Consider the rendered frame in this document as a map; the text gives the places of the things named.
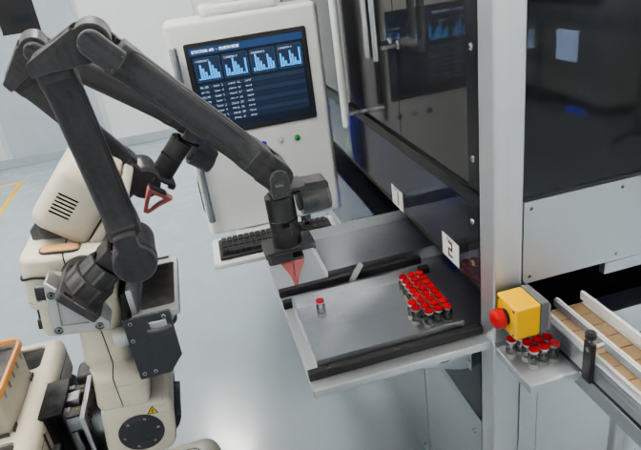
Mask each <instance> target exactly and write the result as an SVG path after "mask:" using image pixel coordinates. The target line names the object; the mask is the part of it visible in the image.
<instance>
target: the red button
mask: <svg viewBox="0 0 641 450"><path fill-rule="evenodd" d="M489 319H490V322H491V324H492V325H493V327H494V328H496V329H502V328H506V327H507V317H506V314H505V312H504V311H503V310H502V309H501V308H495V309H492V310H491V311H490V312H489Z"/></svg>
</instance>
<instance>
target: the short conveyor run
mask: <svg viewBox="0 0 641 450"><path fill-rule="evenodd" d="M580 298H581V299H582V300H583V301H582V302H581V303H578V304H575V305H571V306H568V305H567V304H566V303H565V302H564V301H562V300H561V299H560V298H559V297H556V298H555V299H554V300H553V305H554V306H555V307H556V308H557V309H558V310H554V311H551V312H550V327H549V329H548V331H547V332H546V333H548V334H551V335H552V339H556V340H558V341H559V342H560V345H559V348H560V354H561V355H562V356H563V357H565V358H566V359H567V360H568V361H569V362H570V363H571V364H572V365H573V366H574V367H575V368H576V369H577V370H578V371H579V379H577V380H574V382H575V383H576V384H577V385H578V386H579V387H580V388H581V389H582V390H583V391H584V392H585V393H586V394H587V395H588V396H589V397H590V398H591V399H592V400H593V401H594V402H595V403H596V404H597V405H598V406H599V407H600V408H601V409H602V410H603V411H604V412H605V413H606V414H607V415H608V416H609V417H610V418H611V419H612V420H613V421H614V422H615V423H616V424H617V425H618V426H619V427H620V428H621V429H622V430H623V431H624V432H625V433H626V434H627V435H628V436H629V437H630V438H631V439H632V440H633V441H634V442H635V443H636V444H637V445H638V446H639V447H640V448H641V331H640V332H638V331H637V330H635V329H634V328H633V327H631V326H630V325H629V324H628V323H627V322H626V321H625V320H623V319H622V318H621V317H619V316H618V315H616V314H615V313H614V312H612V311H611V310H610V309H608V308H607V307H606V306H604V305H603V304H602V303H600V302H599V301H598V300H597V299H595V298H594V297H592V296H591V295H590V294H588V293H587V292H586V291H581V293H580Z"/></svg>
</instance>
